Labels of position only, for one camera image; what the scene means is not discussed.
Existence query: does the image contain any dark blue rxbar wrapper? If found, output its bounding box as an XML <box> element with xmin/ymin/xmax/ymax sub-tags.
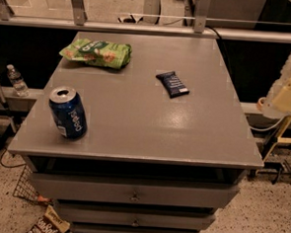
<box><xmin>156</xmin><ymin>71</ymin><xmax>189</xmax><ymax>99</ymax></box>

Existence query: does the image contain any blue pepsi can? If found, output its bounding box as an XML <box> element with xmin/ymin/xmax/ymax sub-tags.
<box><xmin>48</xmin><ymin>86</ymin><xmax>88</xmax><ymax>140</ymax></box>

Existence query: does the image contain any grey drawer cabinet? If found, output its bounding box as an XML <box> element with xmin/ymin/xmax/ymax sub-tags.
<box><xmin>2</xmin><ymin>27</ymin><xmax>272</xmax><ymax>233</ymax></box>

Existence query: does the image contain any green chip bag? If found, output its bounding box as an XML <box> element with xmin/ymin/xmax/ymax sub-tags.
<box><xmin>59</xmin><ymin>39</ymin><xmax>132</xmax><ymax>69</ymax></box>

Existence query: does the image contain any top grey drawer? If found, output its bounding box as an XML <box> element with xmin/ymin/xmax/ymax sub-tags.
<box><xmin>30</xmin><ymin>173</ymin><xmax>239</xmax><ymax>208</ymax></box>

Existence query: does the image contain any roll of tape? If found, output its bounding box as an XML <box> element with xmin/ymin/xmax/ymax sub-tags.
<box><xmin>255</xmin><ymin>97</ymin><xmax>266</xmax><ymax>112</ymax></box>

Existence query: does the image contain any middle grey drawer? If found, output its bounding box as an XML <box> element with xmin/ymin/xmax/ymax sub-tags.
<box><xmin>55</xmin><ymin>203</ymin><xmax>215</xmax><ymax>231</ymax></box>

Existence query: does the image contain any clear plastic water bottle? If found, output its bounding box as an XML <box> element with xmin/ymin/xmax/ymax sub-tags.
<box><xmin>7</xmin><ymin>64</ymin><xmax>30</xmax><ymax>97</ymax></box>

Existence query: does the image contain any yellow metal stand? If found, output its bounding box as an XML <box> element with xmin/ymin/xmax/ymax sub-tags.
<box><xmin>260</xmin><ymin>116</ymin><xmax>291</xmax><ymax>162</ymax></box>

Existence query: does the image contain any brown snack bag on floor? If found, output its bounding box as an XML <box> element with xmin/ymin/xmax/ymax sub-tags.
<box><xmin>26</xmin><ymin>205</ymin><xmax>70</xmax><ymax>233</ymax></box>

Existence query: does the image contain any white cable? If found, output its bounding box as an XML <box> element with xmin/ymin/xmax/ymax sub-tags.
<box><xmin>249</xmin><ymin>112</ymin><xmax>287</xmax><ymax>134</ymax></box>

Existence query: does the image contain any wire basket on floor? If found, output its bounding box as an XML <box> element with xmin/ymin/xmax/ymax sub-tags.
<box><xmin>13</xmin><ymin>166</ymin><xmax>51</xmax><ymax>205</ymax></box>

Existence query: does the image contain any metal railing frame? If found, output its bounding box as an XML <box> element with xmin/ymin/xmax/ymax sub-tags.
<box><xmin>0</xmin><ymin>0</ymin><xmax>291</xmax><ymax>43</ymax></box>

